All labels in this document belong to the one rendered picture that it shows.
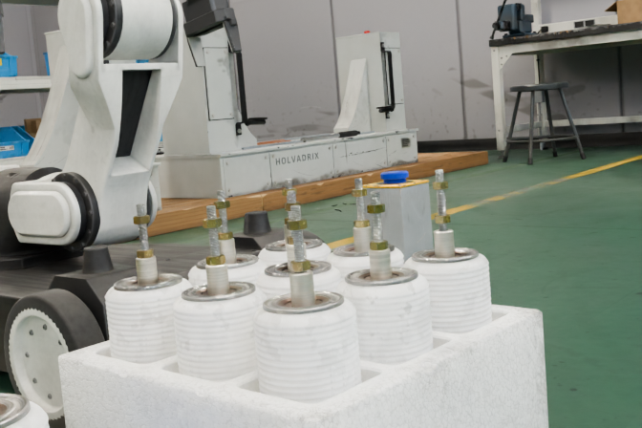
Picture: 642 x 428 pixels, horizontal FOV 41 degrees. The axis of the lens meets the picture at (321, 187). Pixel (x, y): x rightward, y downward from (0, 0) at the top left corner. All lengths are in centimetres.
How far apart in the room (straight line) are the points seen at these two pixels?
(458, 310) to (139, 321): 34
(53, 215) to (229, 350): 76
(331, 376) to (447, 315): 21
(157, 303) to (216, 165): 267
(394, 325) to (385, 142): 364
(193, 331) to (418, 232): 46
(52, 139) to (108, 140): 179
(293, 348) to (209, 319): 11
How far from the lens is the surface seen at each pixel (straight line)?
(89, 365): 95
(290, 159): 387
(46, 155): 324
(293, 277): 78
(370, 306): 84
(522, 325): 97
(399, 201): 117
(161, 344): 94
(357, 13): 711
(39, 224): 159
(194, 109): 365
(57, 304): 124
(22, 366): 136
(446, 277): 93
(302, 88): 749
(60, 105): 329
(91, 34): 143
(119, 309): 94
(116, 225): 155
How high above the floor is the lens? 43
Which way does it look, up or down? 5 degrees down
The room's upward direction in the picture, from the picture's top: 5 degrees counter-clockwise
